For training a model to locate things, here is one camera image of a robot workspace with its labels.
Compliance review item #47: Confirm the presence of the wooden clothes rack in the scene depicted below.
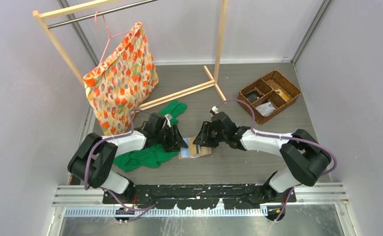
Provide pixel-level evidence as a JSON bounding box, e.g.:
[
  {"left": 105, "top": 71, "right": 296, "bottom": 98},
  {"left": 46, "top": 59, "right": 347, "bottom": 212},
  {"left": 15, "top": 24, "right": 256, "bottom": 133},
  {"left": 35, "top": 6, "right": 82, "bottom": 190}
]
[{"left": 32, "top": 0, "right": 227, "bottom": 118}]

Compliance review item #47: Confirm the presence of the tan card in basket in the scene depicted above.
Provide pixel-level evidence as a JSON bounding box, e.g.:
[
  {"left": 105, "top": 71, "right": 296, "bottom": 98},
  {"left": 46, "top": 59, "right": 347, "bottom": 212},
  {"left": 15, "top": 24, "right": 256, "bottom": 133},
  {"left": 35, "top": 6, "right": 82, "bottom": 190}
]
[{"left": 274, "top": 89, "right": 290, "bottom": 102}]

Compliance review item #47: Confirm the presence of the black card in basket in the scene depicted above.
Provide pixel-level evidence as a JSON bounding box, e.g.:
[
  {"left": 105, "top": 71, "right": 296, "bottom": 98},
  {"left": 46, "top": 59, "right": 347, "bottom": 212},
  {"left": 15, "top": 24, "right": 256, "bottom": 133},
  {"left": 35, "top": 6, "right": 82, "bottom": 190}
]
[{"left": 245, "top": 90, "right": 262, "bottom": 103}]

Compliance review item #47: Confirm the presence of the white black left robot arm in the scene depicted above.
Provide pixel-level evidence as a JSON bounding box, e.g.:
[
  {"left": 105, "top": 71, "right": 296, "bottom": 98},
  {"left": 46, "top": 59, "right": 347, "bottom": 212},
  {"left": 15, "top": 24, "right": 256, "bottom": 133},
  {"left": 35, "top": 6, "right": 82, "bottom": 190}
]
[{"left": 67, "top": 113, "right": 188, "bottom": 204}]

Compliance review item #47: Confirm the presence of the green cloth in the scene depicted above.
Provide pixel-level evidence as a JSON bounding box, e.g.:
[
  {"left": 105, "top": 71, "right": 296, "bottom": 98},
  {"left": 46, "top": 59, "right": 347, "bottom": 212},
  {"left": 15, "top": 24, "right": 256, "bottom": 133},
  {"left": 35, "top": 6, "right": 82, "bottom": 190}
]
[{"left": 113, "top": 100, "right": 188, "bottom": 172}]

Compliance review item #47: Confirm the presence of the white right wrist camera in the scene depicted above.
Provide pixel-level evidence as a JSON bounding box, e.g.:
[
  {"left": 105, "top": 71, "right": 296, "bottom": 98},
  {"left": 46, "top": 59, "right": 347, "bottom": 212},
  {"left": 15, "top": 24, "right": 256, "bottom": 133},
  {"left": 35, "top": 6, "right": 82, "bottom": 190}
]
[{"left": 210, "top": 106, "right": 219, "bottom": 116}]

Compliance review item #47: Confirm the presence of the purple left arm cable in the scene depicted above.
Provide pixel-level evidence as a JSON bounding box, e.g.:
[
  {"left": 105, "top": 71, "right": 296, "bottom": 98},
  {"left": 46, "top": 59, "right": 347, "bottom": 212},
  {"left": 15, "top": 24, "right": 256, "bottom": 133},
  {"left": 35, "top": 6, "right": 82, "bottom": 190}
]
[{"left": 83, "top": 109, "right": 156, "bottom": 222}]

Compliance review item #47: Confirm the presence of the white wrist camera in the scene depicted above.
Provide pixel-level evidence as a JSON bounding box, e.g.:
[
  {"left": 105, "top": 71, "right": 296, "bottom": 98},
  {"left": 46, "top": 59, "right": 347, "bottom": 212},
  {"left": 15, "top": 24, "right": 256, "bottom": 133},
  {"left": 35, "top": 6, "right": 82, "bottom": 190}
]
[
  {"left": 210, "top": 106, "right": 219, "bottom": 116},
  {"left": 164, "top": 114, "right": 172, "bottom": 128}
]

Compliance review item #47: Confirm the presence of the pink wire hanger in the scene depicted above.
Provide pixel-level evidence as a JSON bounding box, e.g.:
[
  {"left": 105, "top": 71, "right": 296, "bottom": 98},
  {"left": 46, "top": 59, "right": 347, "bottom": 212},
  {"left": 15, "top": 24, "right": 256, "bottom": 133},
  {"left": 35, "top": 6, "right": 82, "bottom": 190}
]
[{"left": 95, "top": 11, "right": 133, "bottom": 67}]

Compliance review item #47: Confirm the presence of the floral orange tote bag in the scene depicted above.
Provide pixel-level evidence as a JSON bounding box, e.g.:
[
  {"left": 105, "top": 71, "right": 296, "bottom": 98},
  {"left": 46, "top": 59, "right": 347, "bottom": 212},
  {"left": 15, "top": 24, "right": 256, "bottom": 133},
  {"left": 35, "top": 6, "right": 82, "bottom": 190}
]
[{"left": 83, "top": 22, "right": 159, "bottom": 136}]

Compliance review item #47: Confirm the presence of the pink leather card holder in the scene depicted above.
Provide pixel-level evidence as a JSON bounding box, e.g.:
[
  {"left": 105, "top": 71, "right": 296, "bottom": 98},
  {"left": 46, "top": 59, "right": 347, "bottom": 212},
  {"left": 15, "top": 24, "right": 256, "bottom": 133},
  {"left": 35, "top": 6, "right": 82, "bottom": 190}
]
[{"left": 178, "top": 137, "right": 212, "bottom": 159}]

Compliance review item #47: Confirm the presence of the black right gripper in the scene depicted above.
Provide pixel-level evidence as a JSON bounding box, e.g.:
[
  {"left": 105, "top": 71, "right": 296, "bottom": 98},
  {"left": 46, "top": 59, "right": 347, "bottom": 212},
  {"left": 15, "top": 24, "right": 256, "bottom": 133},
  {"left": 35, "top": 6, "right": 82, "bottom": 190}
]
[{"left": 193, "top": 121, "right": 227, "bottom": 148}]

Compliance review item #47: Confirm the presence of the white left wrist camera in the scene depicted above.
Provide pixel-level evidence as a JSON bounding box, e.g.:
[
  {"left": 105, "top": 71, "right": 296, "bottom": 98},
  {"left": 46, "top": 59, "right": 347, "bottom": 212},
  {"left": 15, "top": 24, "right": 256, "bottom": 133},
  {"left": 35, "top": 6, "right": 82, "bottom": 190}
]
[{"left": 164, "top": 114, "right": 172, "bottom": 128}]

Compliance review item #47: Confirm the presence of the woven wicker divided basket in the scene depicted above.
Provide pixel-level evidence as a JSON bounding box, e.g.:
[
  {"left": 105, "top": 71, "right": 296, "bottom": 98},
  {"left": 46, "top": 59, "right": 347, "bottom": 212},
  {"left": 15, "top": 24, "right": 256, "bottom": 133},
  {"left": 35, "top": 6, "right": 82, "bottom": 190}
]
[{"left": 237, "top": 70, "right": 301, "bottom": 125}]

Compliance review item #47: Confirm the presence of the gold striped credit card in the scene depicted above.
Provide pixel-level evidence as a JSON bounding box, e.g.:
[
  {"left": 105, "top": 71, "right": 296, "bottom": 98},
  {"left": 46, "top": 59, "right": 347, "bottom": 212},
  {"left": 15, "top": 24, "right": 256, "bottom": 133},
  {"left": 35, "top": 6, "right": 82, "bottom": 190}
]
[{"left": 189, "top": 145, "right": 211, "bottom": 158}]

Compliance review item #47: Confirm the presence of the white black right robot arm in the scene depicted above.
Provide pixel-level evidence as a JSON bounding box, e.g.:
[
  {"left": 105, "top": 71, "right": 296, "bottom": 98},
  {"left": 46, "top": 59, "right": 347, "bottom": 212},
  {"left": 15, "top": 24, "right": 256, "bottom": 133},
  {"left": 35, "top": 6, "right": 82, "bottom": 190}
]
[{"left": 193, "top": 112, "right": 332, "bottom": 202}]

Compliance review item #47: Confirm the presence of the white card in basket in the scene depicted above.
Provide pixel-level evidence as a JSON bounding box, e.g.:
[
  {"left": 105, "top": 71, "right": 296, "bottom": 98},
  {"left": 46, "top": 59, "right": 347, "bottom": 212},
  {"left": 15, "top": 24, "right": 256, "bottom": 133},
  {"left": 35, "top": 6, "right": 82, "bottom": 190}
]
[{"left": 256, "top": 102, "right": 276, "bottom": 117}]

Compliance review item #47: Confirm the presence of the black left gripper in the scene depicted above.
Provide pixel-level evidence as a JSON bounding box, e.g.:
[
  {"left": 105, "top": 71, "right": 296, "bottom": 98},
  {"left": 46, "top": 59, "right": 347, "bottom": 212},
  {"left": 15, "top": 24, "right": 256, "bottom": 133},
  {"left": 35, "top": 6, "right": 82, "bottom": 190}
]
[{"left": 155, "top": 124, "right": 187, "bottom": 152}]

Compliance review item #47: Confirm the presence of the aluminium frame rail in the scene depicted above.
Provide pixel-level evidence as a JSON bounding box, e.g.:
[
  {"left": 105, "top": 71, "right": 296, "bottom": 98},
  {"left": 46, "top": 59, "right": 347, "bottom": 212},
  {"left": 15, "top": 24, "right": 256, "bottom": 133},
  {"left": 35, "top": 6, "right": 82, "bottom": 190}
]
[{"left": 52, "top": 183, "right": 349, "bottom": 218}]

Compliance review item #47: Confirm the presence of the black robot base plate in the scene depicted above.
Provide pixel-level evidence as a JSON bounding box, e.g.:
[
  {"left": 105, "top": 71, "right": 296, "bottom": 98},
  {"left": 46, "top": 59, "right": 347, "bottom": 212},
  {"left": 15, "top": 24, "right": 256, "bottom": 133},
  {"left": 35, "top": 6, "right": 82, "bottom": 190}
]
[{"left": 102, "top": 183, "right": 296, "bottom": 210}]

